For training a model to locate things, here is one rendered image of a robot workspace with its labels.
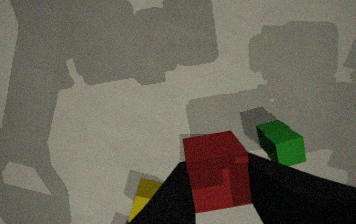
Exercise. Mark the green block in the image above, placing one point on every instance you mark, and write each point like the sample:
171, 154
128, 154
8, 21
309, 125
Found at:
268, 128
285, 146

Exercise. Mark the red block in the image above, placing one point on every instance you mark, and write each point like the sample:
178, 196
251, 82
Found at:
218, 171

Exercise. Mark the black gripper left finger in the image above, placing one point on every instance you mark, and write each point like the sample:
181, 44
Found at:
172, 203

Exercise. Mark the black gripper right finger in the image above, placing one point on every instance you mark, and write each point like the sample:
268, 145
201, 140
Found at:
285, 195

